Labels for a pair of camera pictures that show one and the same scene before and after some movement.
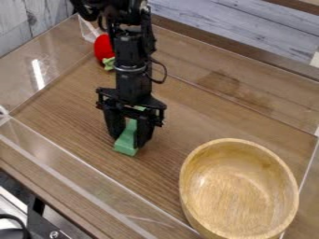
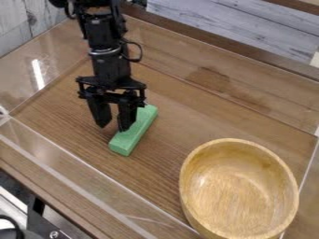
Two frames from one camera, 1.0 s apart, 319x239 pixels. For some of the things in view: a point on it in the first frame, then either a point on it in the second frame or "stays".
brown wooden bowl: (238, 189) stays
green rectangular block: (124, 145) stays
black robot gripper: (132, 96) -> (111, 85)
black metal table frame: (40, 228) stays
